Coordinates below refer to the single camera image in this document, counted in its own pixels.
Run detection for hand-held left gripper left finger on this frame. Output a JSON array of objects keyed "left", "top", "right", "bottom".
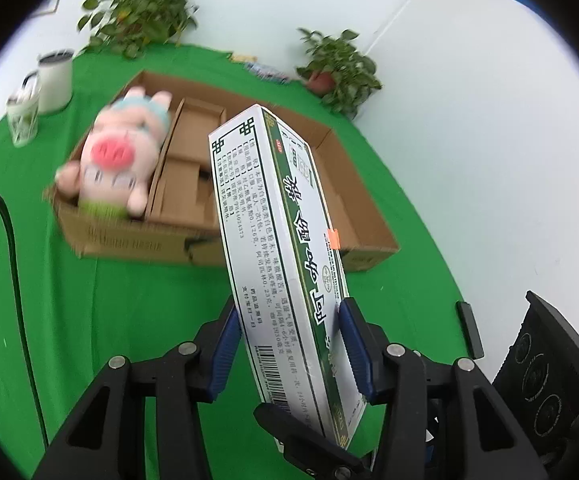
[{"left": 44, "top": 302, "right": 243, "bottom": 480}]

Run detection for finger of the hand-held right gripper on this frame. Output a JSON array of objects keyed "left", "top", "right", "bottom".
[
  {"left": 457, "top": 301, "right": 485, "bottom": 360},
  {"left": 254, "top": 404, "right": 371, "bottom": 480}
]

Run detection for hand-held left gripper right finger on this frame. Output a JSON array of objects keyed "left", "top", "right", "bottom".
[{"left": 338, "top": 297, "right": 550, "bottom": 480}]

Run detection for white green medicine box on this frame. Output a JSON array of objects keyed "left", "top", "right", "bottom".
[{"left": 208, "top": 104, "right": 370, "bottom": 451}]

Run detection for large shallow cardboard box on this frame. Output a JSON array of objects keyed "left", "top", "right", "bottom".
[{"left": 44, "top": 70, "right": 401, "bottom": 275}]

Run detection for narrow cardboard insert box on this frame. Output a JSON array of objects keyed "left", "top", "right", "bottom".
[{"left": 144, "top": 97, "right": 228, "bottom": 233}]

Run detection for pink pig plush toy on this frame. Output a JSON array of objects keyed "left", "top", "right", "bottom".
[{"left": 54, "top": 86, "right": 173, "bottom": 220}]

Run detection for green tablecloth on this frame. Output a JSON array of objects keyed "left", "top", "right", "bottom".
[{"left": 0, "top": 42, "right": 495, "bottom": 480}]

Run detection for potted plant red-brown pot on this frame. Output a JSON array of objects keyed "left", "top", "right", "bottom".
[{"left": 296, "top": 29, "right": 383, "bottom": 121}]

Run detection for blue patterned packet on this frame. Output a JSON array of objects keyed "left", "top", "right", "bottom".
[{"left": 247, "top": 62, "right": 290, "bottom": 84}]

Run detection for glass cup green pattern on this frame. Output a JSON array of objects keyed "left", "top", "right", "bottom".
[{"left": 6, "top": 72, "right": 43, "bottom": 148}]

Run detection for white cylinder cup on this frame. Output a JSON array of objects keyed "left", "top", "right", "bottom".
[{"left": 37, "top": 49, "right": 76, "bottom": 113}]

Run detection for leafy green potted plant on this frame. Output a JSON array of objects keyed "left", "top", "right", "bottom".
[{"left": 78, "top": 0, "right": 200, "bottom": 59}]

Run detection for black cable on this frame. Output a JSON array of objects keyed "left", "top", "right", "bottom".
[{"left": 0, "top": 185, "right": 50, "bottom": 453}]

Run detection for white wall conduit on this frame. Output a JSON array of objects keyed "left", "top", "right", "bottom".
[{"left": 364, "top": 0, "right": 423, "bottom": 56}]

